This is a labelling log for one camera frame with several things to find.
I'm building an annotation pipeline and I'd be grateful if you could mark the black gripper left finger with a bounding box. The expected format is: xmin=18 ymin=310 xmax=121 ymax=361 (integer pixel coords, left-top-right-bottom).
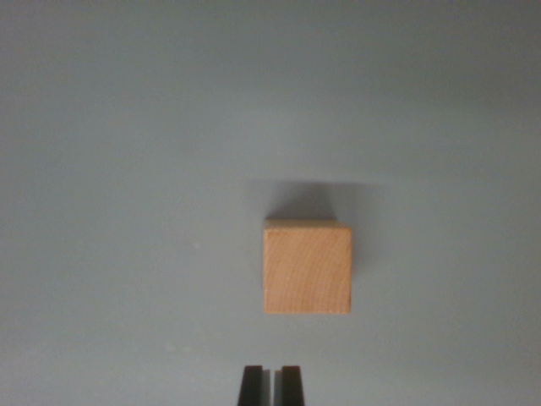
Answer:
xmin=238 ymin=365 xmax=272 ymax=406

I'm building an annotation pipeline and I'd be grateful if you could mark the wooden cube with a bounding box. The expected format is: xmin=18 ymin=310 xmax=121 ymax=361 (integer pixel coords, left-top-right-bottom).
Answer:
xmin=262 ymin=217 xmax=353 ymax=315

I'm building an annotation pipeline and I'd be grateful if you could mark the grey plastic tray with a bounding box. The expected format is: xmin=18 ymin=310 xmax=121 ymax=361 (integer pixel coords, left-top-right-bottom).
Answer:
xmin=0 ymin=0 xmax=541 ymax=406

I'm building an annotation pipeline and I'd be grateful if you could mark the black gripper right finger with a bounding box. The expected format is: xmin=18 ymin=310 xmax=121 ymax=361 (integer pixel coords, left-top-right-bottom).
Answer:
xmin=273 ymin=365 xmax=306 ymax=406

